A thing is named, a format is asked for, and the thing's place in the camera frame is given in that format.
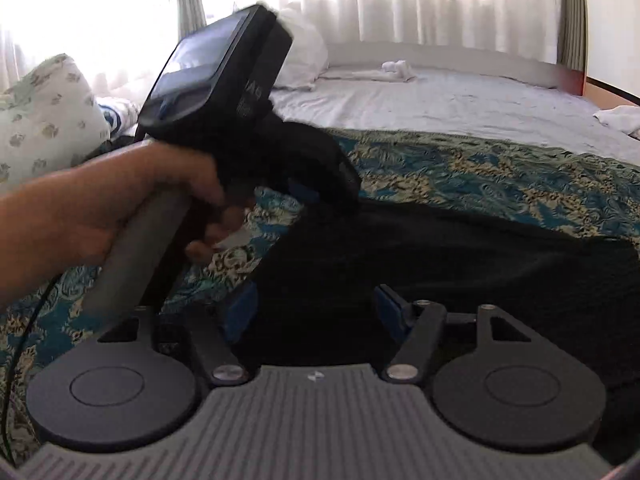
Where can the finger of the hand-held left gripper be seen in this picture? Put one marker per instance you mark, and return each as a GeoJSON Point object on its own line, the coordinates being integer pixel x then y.
{"type": "Point", "coordinates": [325, 170]}

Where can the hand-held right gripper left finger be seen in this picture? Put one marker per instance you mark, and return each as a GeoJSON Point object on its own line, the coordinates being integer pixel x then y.
{"type": "Point", "coordinates": [240, 312]}

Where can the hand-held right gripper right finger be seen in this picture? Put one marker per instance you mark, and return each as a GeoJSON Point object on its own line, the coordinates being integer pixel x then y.
{"type": "Point", "coordinates": [392, 312]}

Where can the black pants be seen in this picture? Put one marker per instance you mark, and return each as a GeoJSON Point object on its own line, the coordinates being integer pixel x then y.
{"type": "Point", "coordinates": [450, 270]}

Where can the person's left forearm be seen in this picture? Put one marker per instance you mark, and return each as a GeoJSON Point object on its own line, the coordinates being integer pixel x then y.
{"type": "Point", "coordinates": [30, 240]}

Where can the person's left hand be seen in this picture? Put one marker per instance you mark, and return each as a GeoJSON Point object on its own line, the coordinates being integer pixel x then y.
{"type": "Point", "coordinates": [100, 195]}

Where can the blue white patterned cloth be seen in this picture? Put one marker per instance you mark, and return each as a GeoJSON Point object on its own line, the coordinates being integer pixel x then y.
{"type": "Point", "coordinates": [119, 115]}

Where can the small rolled white towel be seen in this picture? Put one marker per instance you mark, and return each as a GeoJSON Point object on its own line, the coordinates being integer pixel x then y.
{"type": "Point", "coordinates": [399, 70]}

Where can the white bed sheet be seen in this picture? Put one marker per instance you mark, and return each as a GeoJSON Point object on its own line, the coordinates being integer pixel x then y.
{"type": "Point", "coordinates": [450, 105]}

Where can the teal gold patterned blanket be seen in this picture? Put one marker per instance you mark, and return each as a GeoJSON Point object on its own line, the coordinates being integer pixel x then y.
{"type": "Point", "coordinates": [475, 170]}

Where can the grey window ledge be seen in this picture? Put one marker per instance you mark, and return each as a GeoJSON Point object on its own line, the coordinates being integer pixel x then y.
{"type": "Point", "coordinates": [450, 57]}

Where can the sheer white curtain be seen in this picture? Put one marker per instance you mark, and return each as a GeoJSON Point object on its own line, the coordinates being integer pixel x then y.
{"type": "Point", "coordinates": [375, 0]}

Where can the floral white pillow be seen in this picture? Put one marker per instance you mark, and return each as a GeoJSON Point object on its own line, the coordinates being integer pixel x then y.
{"type": "Point", "coordinates": [45, 120]}

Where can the brown wooden headboard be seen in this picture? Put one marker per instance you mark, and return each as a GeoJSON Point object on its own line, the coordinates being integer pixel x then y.
{"type": "Point", "coordinates": [607, 87]}

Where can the crumpled white cloth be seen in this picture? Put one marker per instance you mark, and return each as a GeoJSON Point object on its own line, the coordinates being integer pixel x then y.
{"type": "Point", "coordinates": [620, 117]}

